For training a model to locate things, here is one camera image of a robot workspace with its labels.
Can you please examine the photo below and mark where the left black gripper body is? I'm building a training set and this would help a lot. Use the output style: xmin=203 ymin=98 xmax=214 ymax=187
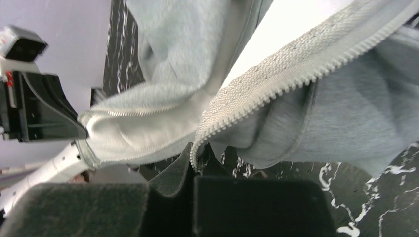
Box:
xmin=0 ymin=70 xmax=23 ymax=141

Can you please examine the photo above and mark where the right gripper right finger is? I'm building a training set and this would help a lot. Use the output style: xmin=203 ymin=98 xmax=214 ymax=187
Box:
xmin=192 ymin=145 xmax=336 ymax=237

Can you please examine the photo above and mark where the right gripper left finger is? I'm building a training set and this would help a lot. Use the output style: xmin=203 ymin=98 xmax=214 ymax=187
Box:
xmin=0 ymin=144 xmax=193 ymax=237

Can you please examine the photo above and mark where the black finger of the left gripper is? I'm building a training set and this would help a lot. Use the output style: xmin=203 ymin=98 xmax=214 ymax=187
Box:
xmin=19 ymin=72 xmax=87 ymax=142

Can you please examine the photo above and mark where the grey zip-up jacket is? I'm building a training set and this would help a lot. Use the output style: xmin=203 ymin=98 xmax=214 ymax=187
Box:
xmin=76 ymin=0 xmax=419 ymax=176

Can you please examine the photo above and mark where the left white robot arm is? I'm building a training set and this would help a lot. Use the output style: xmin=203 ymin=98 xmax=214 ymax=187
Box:
xmin=0 ymin=71 xmax=89 ymax=218

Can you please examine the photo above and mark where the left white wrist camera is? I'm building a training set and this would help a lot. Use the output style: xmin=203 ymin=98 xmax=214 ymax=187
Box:
xmin=0 ymin=25 xmax=48 ymax=84

